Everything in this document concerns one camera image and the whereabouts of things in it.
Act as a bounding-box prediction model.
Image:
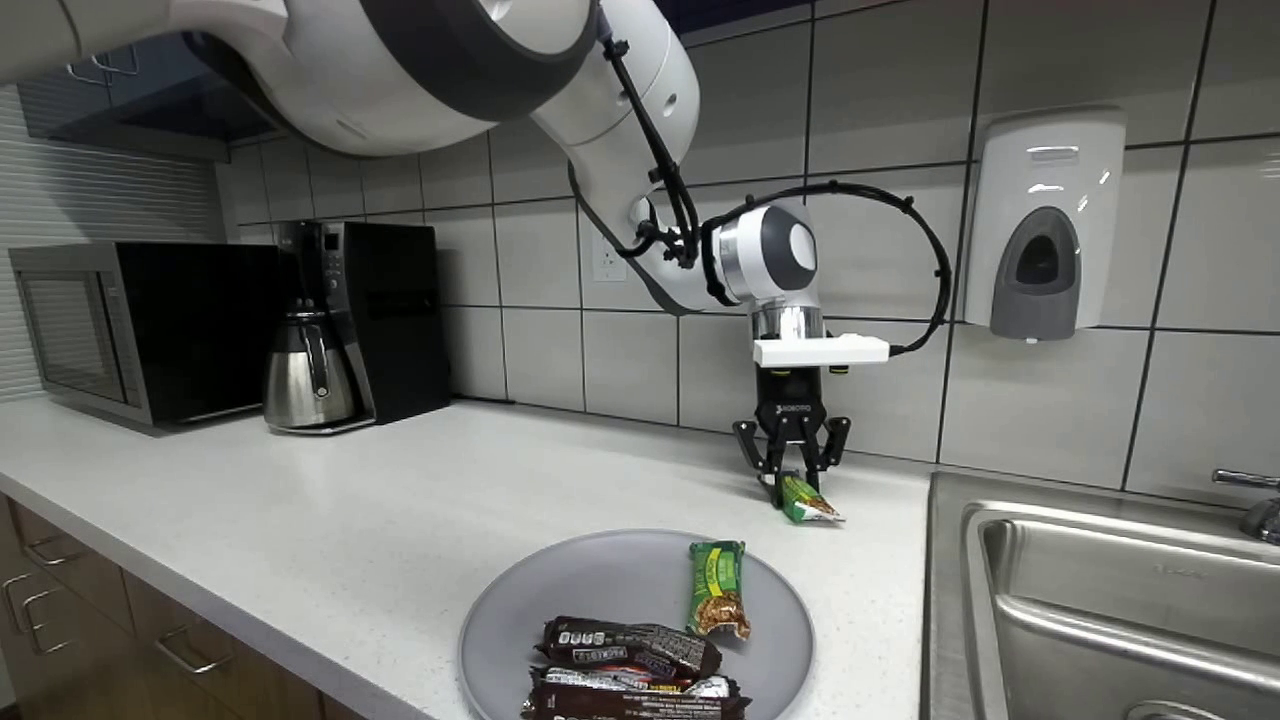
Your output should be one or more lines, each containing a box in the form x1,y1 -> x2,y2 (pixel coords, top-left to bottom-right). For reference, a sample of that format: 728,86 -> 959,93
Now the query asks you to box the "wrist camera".
752,334 -> 891,369

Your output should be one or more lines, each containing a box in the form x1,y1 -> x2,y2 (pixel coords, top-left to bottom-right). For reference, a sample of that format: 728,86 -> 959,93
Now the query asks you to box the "microwave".
8,240 -> 293,433

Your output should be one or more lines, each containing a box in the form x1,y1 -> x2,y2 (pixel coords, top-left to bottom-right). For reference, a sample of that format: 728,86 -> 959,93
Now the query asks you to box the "green granola bar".
686,540 -> 752,642
775,471 -> 847,526

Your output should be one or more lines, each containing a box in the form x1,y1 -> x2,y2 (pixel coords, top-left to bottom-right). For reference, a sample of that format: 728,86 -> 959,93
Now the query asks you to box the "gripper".
732,367 -> 852,507

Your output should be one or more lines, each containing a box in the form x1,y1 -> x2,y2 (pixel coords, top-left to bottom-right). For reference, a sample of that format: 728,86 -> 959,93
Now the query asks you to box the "steel coffee carafe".
262,309 -> 362,434

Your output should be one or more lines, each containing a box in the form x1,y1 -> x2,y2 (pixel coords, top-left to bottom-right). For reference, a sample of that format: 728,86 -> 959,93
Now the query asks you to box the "wooden drawer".
121,571 -> 325,720
7,497 -> 136,634

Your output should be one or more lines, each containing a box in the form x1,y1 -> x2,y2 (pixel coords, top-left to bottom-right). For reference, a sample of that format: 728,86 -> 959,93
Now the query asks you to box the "cabinet door handle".
1,571 -> 42,634
21,589 -> 68,657

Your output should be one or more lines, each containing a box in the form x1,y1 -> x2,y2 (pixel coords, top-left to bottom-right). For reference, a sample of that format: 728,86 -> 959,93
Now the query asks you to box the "microwave door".
9,250 -> 153,427

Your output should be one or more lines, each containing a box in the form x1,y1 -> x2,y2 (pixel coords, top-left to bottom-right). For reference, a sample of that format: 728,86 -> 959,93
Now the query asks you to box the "white soap dispenser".
962,105 -> 1129,344

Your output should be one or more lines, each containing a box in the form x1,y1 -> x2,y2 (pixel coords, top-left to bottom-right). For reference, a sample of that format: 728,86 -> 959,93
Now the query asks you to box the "wall cabinet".
14,40 -> 287,164

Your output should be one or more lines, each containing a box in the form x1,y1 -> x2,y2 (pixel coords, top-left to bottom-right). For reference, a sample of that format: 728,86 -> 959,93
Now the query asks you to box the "steel sink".
920,470 -> 1280,720

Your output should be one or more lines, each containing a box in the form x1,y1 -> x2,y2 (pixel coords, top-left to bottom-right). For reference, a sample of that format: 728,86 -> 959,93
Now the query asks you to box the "black coffee maker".
262,220 -> 452,437

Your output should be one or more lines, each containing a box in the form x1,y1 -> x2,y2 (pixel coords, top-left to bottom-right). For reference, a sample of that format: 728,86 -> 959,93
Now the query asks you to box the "grey round plate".
458,528 -> 817,720

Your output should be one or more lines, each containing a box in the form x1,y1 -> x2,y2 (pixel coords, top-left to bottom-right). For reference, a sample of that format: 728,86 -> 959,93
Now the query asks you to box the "dark brown chocolate bar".
519,665 -> 752,720
536,615 -> 724,682

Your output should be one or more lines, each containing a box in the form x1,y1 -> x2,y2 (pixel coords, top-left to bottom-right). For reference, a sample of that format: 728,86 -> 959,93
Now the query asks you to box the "white wall socket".
591,234 -> 630,285

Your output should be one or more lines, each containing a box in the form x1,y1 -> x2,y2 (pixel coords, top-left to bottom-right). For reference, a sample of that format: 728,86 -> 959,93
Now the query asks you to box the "steel tap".
1211,467 -> 1280,547

